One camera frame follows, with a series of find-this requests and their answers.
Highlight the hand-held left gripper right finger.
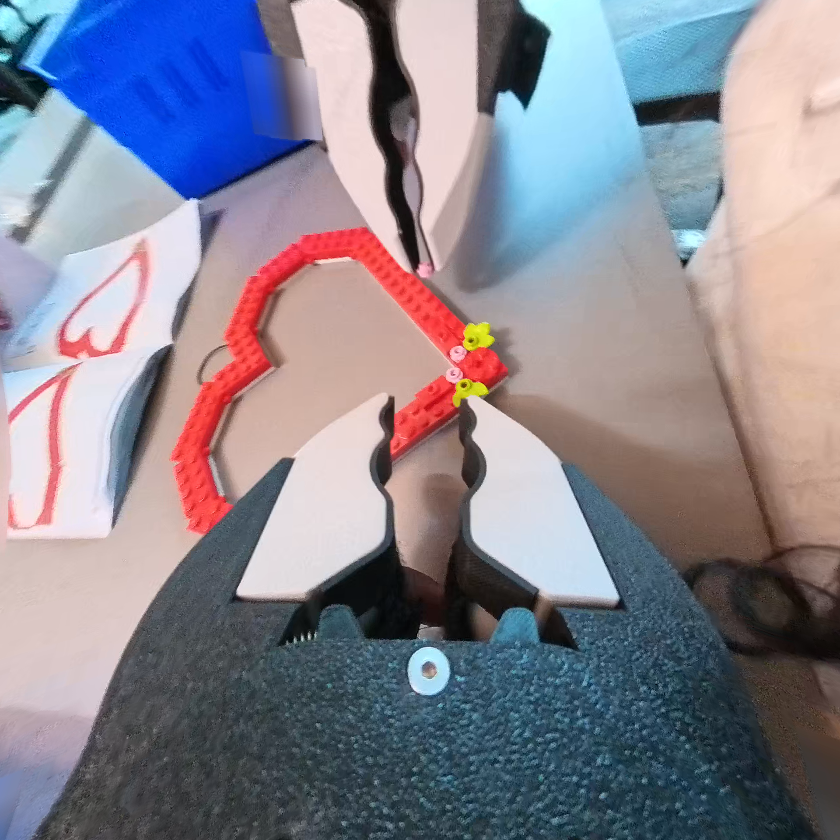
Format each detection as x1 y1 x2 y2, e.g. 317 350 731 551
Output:
451 395 623 610

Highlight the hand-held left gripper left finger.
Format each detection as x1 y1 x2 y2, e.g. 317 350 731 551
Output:
235 392 399 603

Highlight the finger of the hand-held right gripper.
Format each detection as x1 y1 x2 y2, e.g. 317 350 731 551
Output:
290 0 424 273
394 0 494 275

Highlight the red brick heart frame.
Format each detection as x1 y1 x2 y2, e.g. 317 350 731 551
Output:
169 226 509 536

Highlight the black mesh office chair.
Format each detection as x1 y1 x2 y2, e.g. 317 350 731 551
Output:
632 92 723 127

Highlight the blue plastic bin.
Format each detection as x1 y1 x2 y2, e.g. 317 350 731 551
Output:
39 0 312 200

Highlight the open instruction booklet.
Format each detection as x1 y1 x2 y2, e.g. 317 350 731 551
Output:
0 200 204 540

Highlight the person's beige clothed leg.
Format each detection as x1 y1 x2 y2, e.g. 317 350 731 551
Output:
686 0 840 840

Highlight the black cord loop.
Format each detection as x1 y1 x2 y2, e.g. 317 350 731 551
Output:
197 343 232 385

